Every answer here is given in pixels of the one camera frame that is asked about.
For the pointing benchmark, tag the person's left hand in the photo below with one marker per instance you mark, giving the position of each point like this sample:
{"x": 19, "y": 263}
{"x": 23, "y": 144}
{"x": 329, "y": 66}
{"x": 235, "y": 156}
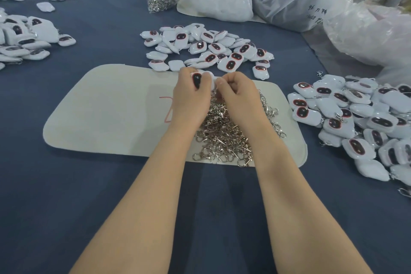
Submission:
{"x": 189, "y": 102}

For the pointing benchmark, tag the person's right hand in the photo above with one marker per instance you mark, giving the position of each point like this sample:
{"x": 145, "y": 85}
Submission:
{"x": 243, "y": 106}

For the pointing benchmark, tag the white fob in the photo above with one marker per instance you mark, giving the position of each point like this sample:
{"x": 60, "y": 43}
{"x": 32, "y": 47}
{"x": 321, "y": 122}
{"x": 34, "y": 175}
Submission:
{"x": 200, "y": 78}

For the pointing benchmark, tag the person's right forearm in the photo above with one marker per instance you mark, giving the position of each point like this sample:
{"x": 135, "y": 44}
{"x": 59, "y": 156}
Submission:
{"x": 307, "y": 209}

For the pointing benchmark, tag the person's left forearm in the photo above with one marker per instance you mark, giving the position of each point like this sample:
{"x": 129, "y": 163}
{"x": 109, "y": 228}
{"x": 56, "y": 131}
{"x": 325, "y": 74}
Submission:
{"x": 142, "y": 209}

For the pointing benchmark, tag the thin red thread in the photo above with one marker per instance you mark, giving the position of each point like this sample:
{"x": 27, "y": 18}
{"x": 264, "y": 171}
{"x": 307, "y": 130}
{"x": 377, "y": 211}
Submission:
{"x": 167, "y": 110}

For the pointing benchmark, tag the cream felt work mat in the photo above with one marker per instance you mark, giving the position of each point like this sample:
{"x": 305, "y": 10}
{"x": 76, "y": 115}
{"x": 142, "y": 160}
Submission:
{"x": 97, "y": 113}

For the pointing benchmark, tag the crumpled clear plastic bag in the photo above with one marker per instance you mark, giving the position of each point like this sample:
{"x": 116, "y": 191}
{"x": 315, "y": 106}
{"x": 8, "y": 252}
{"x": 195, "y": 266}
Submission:
{"x": 376, "y": 31}

